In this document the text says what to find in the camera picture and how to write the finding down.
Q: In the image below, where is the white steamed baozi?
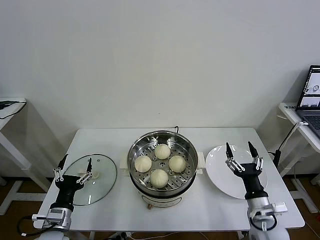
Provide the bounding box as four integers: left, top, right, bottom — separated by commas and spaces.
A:
169, 155, 187, 173
149, 169, 169, 189
134, 156, 153, 173
154, 144, 172, 160

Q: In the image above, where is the white round plate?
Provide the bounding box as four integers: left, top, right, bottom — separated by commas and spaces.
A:
205, 144, 269, 200

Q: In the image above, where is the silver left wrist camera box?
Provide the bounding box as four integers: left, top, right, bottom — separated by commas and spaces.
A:
46, 208, 65, 217

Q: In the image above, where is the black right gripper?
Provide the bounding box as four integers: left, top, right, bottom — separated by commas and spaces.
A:
225, 141, 269, 201

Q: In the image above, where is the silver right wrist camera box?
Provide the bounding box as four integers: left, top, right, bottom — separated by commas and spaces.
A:
271, 202, 287, 216

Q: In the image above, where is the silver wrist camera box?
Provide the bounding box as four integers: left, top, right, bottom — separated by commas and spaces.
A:
271, 202, 287, 216
46, 208, 65, 217

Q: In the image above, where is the dark grey open laptop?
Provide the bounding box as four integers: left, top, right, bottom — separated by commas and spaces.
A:
296, 65, 320, 140

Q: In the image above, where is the white side table with laptop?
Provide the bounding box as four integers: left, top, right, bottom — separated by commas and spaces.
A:
278, 101, 320, 215

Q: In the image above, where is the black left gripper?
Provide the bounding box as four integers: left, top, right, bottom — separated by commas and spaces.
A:
49, 154, 94, 211

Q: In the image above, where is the round glass pot lid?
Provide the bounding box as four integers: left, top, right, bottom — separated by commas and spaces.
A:
59, 153, 118, 207

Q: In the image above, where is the black adapter with cable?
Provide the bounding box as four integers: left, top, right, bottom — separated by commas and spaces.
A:
0, 99, 28, 120

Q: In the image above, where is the white side table with adapter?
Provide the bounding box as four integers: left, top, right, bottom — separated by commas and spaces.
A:
0, 96, 51, 216

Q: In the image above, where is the black left wrist camera cable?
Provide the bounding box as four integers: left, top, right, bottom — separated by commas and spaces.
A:
16, 213, 57, 238

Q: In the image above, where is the white and black laptop cable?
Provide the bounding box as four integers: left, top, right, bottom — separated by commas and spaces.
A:
268, 121, 310, 167

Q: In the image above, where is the perforated stainless steamer basket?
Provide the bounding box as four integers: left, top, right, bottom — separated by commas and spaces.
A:
127, 131, 200, 198

